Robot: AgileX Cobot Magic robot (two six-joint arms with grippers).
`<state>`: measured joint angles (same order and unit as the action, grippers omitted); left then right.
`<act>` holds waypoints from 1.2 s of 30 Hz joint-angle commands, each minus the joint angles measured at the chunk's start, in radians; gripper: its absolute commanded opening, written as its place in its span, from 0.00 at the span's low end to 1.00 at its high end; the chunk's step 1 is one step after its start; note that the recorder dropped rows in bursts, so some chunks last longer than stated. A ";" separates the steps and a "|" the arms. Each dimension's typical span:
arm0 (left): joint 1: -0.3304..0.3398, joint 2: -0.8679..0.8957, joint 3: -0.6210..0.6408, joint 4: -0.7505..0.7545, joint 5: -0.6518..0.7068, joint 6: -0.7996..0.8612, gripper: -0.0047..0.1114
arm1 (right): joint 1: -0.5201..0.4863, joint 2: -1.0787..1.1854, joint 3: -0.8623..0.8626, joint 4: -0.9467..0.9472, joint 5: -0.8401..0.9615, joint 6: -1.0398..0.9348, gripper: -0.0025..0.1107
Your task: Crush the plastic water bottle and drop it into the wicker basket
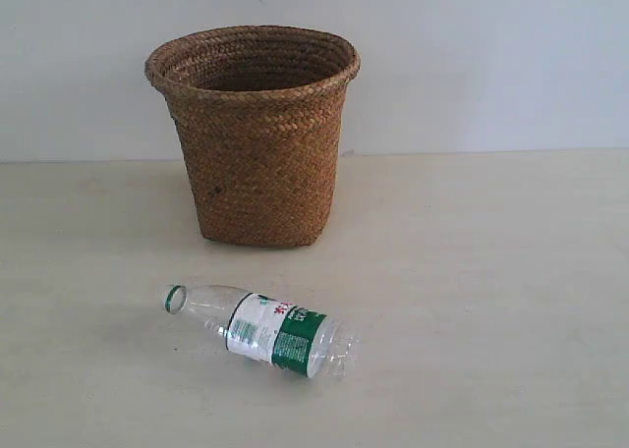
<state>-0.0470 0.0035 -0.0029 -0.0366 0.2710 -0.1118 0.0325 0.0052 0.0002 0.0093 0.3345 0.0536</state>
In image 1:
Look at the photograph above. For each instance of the clear plastic bottle green label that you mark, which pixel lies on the clear plastic bottle green label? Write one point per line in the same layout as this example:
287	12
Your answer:
266	330

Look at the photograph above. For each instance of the brown woven wicker basket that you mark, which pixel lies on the brown woven wicker basket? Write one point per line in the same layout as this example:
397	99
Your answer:
258	114

